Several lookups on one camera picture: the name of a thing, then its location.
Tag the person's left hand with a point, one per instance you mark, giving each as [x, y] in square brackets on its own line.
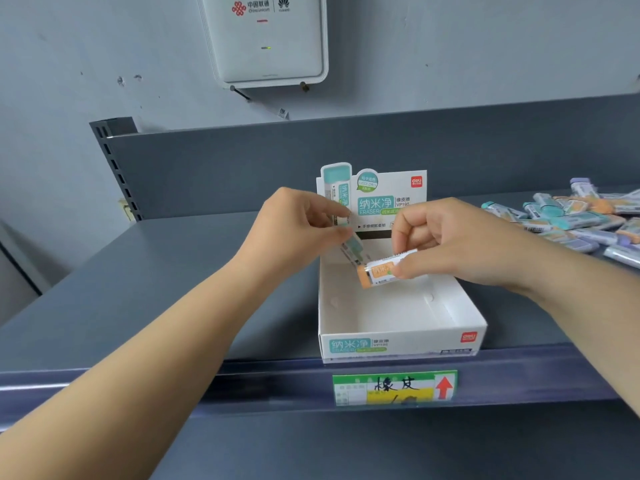
[280, 229]

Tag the person's right hand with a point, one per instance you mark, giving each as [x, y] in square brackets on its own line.
[465, 244]

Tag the person's left thumb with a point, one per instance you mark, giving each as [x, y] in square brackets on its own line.
[332, 240]

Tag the person's right thumb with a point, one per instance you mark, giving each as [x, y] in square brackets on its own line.
[415, 270]

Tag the green eraser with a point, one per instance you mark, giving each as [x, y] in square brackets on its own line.
[357, 249]

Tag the orange eraser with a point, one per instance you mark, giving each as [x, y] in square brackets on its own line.
[377, 272]

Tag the person's left forearm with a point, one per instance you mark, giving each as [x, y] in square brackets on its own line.
[150, 359]

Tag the person's right forearm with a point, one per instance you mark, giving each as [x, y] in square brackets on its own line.
[575, 294]

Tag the white cardboard display box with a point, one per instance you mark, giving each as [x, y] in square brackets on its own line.
[400, 314]

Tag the green yellow price label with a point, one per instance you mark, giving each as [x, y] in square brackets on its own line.
[395, 388]

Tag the grey metal shelf unit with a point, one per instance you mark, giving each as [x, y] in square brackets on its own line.
[190, 254]

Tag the pile of pastel erasers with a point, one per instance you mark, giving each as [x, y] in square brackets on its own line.
[575, 222]

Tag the beige tag behind upright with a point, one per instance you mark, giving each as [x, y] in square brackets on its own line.
[126, 208]

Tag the slotted grey shelf upright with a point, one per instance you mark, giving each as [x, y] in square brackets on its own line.
[116, 167]

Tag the grey shelf price rail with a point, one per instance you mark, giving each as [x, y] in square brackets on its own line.
[530, 377]

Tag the white wall router box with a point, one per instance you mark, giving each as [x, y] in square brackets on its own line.
[265, 39]

